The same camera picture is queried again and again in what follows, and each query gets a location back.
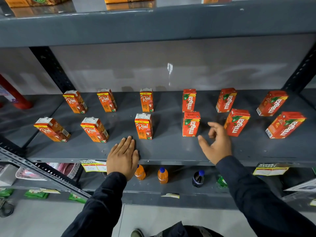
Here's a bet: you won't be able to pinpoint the person's right hand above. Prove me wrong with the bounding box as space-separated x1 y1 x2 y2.
197 121 232 166

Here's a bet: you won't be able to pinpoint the group of red mango cartons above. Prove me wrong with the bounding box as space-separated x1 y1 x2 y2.
182 88 307 139

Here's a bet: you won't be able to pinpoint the person's left forearm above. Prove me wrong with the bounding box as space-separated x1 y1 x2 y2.
61 172 127 237

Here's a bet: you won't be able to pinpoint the person's dark trousers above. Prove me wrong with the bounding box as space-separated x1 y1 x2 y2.
151 221 224 237

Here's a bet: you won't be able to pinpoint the white printed sheet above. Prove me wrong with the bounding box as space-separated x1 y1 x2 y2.
284 178 316 193

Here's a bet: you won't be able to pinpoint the orange soda bottle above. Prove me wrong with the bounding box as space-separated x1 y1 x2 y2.
134 164 146 181
158 167 169 184

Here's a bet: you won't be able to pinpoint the dark cola bottle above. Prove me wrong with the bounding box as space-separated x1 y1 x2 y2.
192 170 205 188

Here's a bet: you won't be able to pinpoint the black strap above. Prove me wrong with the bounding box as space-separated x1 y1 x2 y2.
0 198 16 218

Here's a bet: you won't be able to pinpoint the grey metal shelf rack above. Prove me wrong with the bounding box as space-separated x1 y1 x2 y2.
0 0 316 211

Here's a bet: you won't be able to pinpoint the person's right forearm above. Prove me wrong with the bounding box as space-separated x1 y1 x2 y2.
215 155 316 237

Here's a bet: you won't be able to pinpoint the yellow shelf price label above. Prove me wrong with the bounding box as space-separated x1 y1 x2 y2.
79 159 107 173
252 163 290 176

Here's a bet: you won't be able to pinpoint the person's left hand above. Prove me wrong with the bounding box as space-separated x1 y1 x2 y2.
106 136 140 181

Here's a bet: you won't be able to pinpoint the group of white-topped juice cartons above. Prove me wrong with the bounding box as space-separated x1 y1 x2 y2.
34 88 154 143

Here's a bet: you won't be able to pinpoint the white box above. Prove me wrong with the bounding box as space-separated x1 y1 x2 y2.
0 164 19 187

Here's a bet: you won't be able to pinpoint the red cylinder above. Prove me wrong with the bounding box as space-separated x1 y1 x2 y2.
0 74 33 110

